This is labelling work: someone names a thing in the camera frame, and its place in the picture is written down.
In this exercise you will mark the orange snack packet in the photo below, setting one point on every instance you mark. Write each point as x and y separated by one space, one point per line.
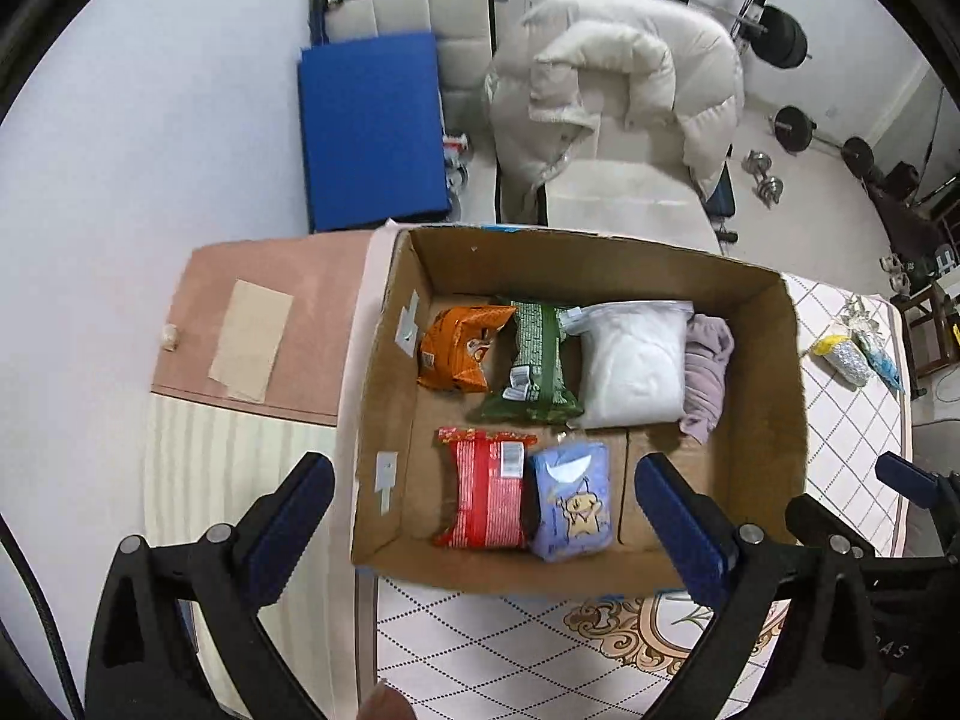
451 353

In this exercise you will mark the blue folded mat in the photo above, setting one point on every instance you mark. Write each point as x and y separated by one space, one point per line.
371 132

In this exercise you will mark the floral tablecloth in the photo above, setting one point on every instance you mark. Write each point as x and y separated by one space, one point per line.
463 655

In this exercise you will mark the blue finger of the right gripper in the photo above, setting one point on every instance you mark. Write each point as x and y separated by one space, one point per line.
919 487

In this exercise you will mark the dark wooden chair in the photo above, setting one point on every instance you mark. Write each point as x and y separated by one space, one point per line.
930 329

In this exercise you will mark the green snack packet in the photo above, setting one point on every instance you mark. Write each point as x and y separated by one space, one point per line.
535 391

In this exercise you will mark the white puffer jacket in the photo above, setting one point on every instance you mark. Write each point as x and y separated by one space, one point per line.
633 81

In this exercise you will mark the blue tissue pack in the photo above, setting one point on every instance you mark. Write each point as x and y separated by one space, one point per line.
572 491

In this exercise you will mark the red snack packet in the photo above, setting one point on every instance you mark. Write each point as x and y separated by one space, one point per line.
489 468

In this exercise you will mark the beige paper piece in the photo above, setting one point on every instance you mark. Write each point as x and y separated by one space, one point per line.
250 335

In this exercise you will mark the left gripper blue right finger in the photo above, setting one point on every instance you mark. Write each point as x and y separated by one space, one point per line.
692 529

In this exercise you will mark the beige padded chair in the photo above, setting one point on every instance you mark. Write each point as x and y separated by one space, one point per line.
629 199

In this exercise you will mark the purple grey cloth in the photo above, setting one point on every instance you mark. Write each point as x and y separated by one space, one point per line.
708 350

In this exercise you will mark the white bag of cotton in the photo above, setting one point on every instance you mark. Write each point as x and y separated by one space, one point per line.
632 362

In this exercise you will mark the long blue packet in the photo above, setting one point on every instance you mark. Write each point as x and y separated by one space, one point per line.
873 348

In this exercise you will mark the floor barbell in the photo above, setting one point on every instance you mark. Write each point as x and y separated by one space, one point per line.
795 132

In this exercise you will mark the pink cardboard sheet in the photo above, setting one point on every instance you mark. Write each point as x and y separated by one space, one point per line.
322 273

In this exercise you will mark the white shoes pair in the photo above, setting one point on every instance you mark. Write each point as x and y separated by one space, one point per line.
897 272

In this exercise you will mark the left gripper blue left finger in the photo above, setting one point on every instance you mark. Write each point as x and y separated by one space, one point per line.
278 527

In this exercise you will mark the chrome dumbbells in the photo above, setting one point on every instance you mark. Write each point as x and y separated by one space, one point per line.
768 188

